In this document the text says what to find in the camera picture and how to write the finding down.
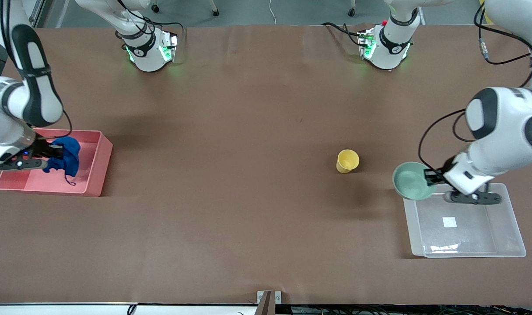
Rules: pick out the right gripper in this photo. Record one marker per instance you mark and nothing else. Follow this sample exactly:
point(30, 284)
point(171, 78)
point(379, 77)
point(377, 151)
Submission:
point(42, 148)

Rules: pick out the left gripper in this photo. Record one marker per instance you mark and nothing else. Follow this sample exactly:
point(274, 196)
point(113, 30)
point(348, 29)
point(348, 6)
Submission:
point(441, 173)

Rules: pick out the blue cloth bag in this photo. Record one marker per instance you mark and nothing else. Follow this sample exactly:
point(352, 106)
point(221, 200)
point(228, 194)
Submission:
point(70, 159)

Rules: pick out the light green bowl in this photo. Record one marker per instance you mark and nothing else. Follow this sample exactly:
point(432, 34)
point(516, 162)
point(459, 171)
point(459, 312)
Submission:
point(412, 181)

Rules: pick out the yellow cup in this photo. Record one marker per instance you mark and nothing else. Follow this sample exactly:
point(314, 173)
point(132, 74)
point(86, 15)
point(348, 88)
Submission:
point(347, 161)

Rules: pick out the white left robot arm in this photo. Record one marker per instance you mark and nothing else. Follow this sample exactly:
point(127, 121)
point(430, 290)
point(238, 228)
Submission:
point(506, 131)

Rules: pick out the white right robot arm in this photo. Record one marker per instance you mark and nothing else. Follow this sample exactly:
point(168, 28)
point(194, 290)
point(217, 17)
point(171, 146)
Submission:
point(34, 87)

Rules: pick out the clear plastic box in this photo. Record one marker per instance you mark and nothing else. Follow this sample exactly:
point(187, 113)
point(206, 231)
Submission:
point(467, 238)

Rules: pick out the white label sticker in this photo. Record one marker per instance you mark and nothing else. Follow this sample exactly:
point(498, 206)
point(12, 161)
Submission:
point(449, 222)

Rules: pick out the pink plastic bin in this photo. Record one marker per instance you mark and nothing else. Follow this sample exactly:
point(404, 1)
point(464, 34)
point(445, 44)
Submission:
point(97, 170)

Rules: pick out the brown paper table cover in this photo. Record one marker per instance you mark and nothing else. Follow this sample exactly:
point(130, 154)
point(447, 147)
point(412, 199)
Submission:
point(266, 131)

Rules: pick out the aluminium frame profile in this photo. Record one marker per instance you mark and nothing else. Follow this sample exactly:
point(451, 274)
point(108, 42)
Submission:
point(36, 13)

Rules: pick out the metal table edge bracket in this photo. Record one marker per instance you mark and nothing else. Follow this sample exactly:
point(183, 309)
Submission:
point(261, 298)

